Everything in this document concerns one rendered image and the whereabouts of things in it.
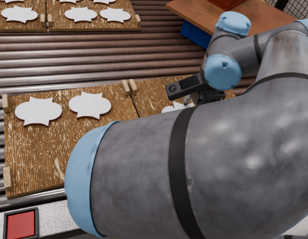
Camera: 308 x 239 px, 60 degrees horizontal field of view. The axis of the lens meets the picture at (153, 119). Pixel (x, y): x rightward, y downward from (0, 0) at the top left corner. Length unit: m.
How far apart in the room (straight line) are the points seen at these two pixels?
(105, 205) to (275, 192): 0.13
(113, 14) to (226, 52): 0.87
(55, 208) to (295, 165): 0.66
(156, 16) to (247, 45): 0.94
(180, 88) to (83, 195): 0.54
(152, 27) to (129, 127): 1.15
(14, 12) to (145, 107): 0.74
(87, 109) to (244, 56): 0.54
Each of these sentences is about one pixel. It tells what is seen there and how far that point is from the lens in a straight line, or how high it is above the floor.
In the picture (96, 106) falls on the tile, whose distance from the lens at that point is 0.91.
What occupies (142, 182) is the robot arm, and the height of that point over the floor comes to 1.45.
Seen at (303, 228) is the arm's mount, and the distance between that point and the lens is 0.79.
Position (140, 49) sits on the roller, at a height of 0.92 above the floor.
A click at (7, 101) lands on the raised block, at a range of 0.94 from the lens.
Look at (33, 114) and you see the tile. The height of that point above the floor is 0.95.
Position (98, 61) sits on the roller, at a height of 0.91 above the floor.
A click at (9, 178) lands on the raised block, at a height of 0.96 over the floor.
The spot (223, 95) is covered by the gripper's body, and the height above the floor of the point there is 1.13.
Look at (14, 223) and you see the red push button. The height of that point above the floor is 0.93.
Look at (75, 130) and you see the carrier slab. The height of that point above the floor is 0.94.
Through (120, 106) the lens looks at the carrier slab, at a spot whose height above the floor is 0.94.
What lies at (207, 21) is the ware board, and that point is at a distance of 1.27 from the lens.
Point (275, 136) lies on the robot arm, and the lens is 0.19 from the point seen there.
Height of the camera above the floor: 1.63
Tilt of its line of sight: 50 degrees down
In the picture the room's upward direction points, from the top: 15 degrees clockwise
